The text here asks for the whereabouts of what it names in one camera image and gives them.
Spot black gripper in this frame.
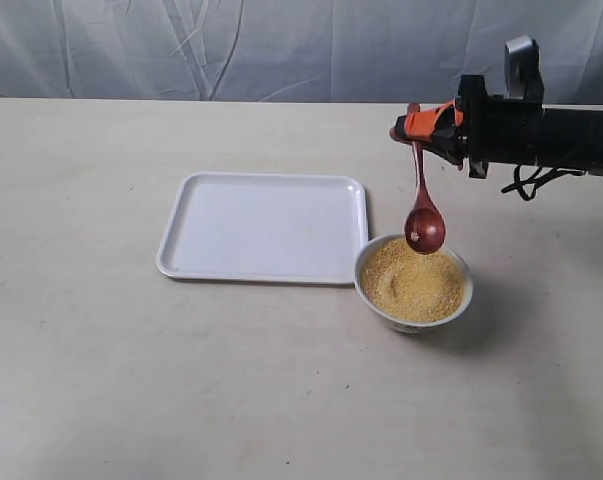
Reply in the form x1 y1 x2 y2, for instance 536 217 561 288
389 75 543 179

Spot dark red wooden spoon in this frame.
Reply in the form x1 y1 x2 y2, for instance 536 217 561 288
403 102 447 256

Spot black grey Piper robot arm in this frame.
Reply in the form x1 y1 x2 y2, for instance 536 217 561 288
390 75 603 178

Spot yellow millet grains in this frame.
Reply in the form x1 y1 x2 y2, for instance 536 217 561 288
361 237 465 323

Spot grey wrinkled backdrop curtain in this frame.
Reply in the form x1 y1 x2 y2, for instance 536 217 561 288
0 1 603 104

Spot white ceramic bowl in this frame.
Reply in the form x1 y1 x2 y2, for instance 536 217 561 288
354 234 474 334

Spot white rectangular plastic tray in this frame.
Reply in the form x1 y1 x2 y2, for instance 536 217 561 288
156 172 369 285

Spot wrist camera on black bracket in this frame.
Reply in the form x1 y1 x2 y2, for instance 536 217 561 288
504 35 545 103

